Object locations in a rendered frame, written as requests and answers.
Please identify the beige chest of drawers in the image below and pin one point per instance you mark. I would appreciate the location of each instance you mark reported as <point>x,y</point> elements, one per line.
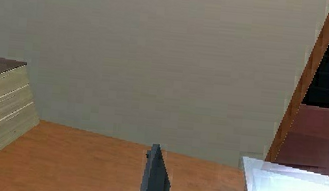
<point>0,108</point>

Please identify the brown wooden door frame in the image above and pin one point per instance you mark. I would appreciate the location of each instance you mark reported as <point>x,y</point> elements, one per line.
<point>304,83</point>

